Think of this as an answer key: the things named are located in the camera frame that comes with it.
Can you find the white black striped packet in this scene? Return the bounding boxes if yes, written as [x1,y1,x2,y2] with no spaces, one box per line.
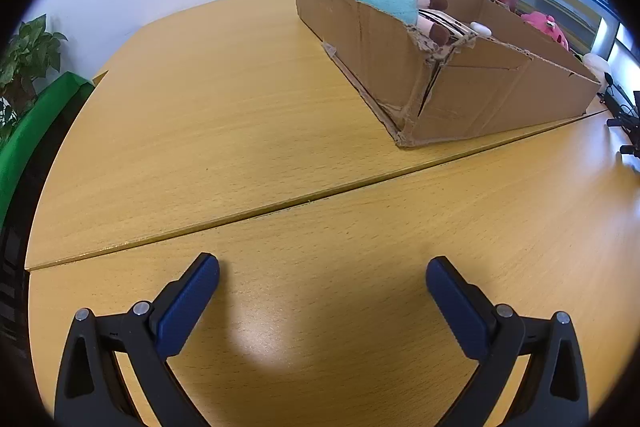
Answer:
[419,9,473,40]

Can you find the brown cardboard box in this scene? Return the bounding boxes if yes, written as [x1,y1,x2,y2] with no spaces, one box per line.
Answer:
[292,0,602,149]

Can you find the black tripod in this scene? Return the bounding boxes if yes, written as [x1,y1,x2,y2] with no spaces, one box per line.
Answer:
[597,72,640,158]

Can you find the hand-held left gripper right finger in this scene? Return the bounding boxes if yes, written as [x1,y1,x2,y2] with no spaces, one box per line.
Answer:
[426,256,590,427]

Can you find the pink plush toy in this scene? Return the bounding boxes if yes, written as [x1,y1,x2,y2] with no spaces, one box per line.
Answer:
[520,11,570,52]

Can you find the green potted plant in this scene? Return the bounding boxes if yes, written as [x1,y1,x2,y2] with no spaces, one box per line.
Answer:
[0,14,68,142]

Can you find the white plush toy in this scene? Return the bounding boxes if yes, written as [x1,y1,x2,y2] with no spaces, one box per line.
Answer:
[582,53,612,80]

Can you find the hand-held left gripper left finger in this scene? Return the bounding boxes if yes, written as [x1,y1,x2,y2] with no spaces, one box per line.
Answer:
[54,252,221,427]

